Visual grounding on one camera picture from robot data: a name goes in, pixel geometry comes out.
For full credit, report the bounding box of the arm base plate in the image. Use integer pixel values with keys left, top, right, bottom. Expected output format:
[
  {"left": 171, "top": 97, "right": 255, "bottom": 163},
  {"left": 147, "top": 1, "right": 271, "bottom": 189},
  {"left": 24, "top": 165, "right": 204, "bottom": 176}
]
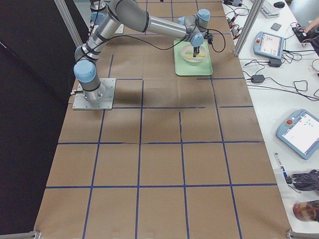
[{"left": 72, "top": 78, "right": 116, "bottom": 110}]

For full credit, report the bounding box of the dark folded umbrella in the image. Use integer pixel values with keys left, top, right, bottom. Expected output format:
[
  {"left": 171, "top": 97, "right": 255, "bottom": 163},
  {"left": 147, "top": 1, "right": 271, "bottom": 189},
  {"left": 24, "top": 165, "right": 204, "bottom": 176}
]
[{"left": 285, "top": 169, "right": 319, "bottom": 191}]

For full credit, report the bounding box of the black computer mouse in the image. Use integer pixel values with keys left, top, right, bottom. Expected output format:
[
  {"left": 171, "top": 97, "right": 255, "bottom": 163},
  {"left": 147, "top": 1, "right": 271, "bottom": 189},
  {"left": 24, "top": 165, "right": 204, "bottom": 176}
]
[{"left": 273, "top": 1, "right": 285, "bottom": 8}]

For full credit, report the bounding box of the far teach pendant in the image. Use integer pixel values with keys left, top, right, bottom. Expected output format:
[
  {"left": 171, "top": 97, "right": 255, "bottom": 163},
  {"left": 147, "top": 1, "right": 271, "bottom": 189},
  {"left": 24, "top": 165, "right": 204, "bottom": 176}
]
[{"left": 253, "top": 31, "right": 285, "bottom": 60}]

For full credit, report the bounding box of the teach pendant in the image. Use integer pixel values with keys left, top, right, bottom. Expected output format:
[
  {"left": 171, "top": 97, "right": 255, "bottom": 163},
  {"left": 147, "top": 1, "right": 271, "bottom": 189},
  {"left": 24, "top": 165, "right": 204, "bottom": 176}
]
[
  {"left": 253, "top": 31, "right": 285, "bottom": 60},
  {"left": 276, "top": 109, "right": 319, "bottom": 159}
]

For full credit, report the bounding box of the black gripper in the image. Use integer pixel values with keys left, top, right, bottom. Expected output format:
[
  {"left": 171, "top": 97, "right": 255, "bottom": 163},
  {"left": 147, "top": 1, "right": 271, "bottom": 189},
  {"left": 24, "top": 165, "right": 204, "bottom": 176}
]
[{"left": 193, "top": 46, "right": 200, "bottom": 57}]

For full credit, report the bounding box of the white round plate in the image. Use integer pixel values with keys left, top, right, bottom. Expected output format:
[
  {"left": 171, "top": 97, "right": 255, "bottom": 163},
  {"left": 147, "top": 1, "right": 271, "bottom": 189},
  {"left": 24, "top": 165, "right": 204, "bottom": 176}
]
[{"left": 180, "top": 44, "right": 208, "bottom": 65}]

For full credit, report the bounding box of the white keyboard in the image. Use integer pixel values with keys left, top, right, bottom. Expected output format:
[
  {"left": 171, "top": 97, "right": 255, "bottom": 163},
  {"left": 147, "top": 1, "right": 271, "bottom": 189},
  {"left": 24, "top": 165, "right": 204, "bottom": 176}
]
[{"left": 259, "top": 0, "right": 280, "bottom": 18}]

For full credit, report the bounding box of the black power adapter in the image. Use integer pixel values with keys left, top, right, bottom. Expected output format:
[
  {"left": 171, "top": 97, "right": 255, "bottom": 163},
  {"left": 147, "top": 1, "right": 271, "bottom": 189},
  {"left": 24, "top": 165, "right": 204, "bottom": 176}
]
[
  {"left": 268, "top": 59, "right": 282, "bottom": 68},
  {"left": 251, "top": 74, "right": 265, "bottom": 84}
]

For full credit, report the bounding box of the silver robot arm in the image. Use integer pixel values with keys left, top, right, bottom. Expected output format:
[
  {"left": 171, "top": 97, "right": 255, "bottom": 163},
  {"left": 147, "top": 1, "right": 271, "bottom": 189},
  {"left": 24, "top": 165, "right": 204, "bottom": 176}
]
[{"left": 73, "top": 0, "right": 212, "bottom": 102}]

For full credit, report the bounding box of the near teach pendant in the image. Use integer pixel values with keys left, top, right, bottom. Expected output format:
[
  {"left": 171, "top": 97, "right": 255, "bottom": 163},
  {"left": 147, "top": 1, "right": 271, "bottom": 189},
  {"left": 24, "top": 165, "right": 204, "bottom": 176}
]
[{"left": 276, "top": 109, "right": 319, "bottom": 159}]

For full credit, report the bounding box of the aluminium right frame post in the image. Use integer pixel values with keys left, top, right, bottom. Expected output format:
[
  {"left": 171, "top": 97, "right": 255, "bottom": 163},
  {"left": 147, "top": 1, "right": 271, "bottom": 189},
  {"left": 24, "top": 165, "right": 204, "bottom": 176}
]
[{"left": 233, "top": 0, "right": 264, "bottom": 57}]

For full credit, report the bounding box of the aluminium frame post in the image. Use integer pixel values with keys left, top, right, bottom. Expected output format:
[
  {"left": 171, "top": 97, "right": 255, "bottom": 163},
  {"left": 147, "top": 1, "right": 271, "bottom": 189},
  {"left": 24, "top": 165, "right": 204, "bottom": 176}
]
[
  {"left": 233, "top": 0, "right": 264, "bottom": 57},
  {"left": 54, "top": 0, "right": 83, "bottom": 47}
]

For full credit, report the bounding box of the light green tray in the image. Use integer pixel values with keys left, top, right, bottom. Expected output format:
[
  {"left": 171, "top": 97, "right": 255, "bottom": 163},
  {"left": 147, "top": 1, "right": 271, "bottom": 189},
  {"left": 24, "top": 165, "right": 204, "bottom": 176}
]
[{"left": 174, "top": 40, "right": 213, "bottom": 76}]

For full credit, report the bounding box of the yellow plastic fork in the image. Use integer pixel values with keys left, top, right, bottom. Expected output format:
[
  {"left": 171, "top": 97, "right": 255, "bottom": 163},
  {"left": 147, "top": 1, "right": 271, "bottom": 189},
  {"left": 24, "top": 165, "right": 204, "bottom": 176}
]
[{"left": 184, "top": 53, "right": 207, "bottom": 58}]

